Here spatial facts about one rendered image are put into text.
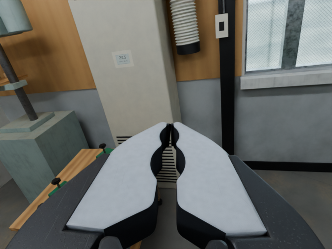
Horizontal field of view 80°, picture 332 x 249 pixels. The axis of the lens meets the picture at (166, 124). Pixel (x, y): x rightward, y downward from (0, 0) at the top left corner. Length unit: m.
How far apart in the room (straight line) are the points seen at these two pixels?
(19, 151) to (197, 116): 1.40
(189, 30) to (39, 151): 1.33
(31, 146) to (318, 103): 2.06
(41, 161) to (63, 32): 1.01
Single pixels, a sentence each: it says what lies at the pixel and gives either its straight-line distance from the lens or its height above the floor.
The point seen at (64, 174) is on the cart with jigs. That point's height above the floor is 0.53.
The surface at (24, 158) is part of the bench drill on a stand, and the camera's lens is 1.88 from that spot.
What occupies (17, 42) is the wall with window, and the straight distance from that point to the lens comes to 2.23.
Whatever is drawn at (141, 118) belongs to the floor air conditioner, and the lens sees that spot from 1.45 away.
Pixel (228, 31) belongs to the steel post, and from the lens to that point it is 1.42.
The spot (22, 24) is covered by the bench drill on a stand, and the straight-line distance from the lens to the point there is 1.63.
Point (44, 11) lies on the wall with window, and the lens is 1.97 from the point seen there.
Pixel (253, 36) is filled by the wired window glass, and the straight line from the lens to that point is 1.59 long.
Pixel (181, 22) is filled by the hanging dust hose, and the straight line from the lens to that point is 1.32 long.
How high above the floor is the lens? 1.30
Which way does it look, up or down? 28 degrees down
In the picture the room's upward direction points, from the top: 10 degrees counter-clockwise
